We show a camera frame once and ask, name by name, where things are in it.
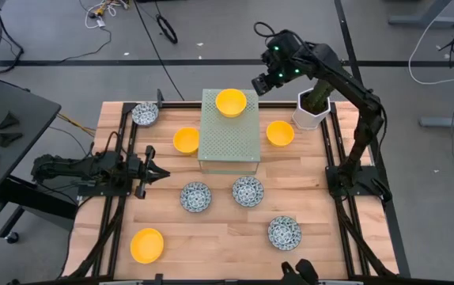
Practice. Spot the black aluminium rig frame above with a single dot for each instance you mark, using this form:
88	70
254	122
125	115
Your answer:
274	104

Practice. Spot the black caster wheel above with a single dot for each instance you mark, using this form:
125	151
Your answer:
12	238

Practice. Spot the green perforated metal shelf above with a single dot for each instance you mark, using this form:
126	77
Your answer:
215	150

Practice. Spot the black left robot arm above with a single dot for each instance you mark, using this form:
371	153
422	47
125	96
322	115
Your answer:
65	168

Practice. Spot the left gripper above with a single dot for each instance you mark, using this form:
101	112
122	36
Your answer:
144	186

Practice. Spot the silver aluminium rail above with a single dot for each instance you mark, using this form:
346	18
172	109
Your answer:
122	283
341	283

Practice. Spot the black triangular bracket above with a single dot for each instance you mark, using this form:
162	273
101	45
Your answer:
10	120
9	139

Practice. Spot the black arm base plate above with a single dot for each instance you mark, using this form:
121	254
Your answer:
331	190
92	192

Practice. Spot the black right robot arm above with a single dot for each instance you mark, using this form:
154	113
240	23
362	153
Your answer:
349	85

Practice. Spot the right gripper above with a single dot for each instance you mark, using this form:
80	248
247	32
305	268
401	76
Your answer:
270	77

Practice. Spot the white hexagonal plant pot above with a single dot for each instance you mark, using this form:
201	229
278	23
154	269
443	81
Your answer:
304	118

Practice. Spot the grey desk foot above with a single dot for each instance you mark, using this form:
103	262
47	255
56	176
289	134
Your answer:
424	20
448	122

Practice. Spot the teal floral patterned bowl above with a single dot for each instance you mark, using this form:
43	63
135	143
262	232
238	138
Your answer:
195	196
248	191
284	232
145	114

